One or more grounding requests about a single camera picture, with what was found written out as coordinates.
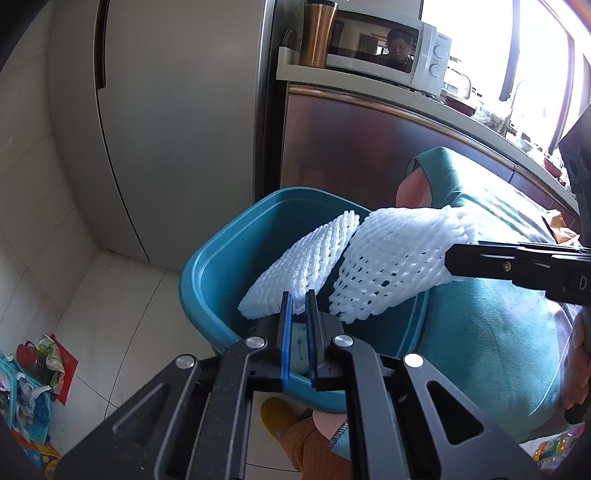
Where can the blue plastic waste bin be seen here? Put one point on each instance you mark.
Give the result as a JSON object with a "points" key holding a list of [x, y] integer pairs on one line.
{"points": [[221, 277]]}

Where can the copper insulated tumbler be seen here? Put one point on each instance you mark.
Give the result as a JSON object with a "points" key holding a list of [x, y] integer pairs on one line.
{"points": [[318, 37]]}

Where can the white microwave oven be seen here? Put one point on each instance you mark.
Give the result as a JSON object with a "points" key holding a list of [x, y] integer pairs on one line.
{"points": [[434, 55]]}

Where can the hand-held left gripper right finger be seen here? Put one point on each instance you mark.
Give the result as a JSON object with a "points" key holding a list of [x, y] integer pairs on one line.
{"points": [[313, 332]]}

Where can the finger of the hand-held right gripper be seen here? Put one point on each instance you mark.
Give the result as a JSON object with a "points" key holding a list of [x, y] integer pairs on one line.
{"points": [[489, 263]]}

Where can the silver refrigerator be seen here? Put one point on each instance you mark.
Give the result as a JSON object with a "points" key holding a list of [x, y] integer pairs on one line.
{"points": [[175, 115]]}

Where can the red flat packet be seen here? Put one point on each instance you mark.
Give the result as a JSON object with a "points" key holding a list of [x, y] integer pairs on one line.
{"points": [[67, 374]]}

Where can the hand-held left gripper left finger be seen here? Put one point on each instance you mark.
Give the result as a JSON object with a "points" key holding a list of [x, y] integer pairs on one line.
{"points": [[286, 332]]}

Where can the colourful plastic packet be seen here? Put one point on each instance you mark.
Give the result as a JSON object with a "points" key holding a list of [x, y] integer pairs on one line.
{"points": [[558, 450]]}

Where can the person's leg in brown trousers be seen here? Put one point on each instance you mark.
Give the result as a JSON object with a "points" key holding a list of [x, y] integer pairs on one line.
{"points": [[309, 457]]}

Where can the metallic brown kitchen cabinet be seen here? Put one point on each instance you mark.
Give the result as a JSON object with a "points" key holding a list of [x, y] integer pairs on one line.
{"points": [[341, 138]]}

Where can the green and white plastic bag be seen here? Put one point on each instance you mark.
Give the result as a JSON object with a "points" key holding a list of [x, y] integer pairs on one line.
{"points": [[51, 355]]}

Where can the red bowl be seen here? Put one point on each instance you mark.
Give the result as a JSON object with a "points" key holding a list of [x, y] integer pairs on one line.
{"points": [[551, 166]]}

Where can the yellow slipper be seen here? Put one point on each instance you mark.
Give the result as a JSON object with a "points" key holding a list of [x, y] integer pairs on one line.
{"points": [[277, 415]]}

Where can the white foam fruit net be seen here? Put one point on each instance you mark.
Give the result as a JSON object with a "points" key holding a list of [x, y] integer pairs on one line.
{"points": [[300, 258], [392, 258]]}

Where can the colourful snack packet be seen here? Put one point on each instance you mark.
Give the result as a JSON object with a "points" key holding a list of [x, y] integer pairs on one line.
{"points": [[41, 457]]}

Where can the person's right hand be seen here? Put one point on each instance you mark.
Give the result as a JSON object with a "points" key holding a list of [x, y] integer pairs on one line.
{"points": [[577, 378]]}

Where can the brown paper bag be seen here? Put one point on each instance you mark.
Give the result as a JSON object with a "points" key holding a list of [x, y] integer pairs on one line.
{"points": [[561, 226]]}

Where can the silver kitchen faucet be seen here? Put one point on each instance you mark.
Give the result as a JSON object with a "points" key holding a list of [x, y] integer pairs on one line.
{"points": [[516, 101]]}

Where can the white crumpled plastic bag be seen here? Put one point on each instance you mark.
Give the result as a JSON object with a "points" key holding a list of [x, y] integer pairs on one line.
{"points": [[30, 394]]}

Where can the turquoise plastic basket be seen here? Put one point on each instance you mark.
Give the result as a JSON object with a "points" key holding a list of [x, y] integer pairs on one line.
{"points": [[41, 410]]}

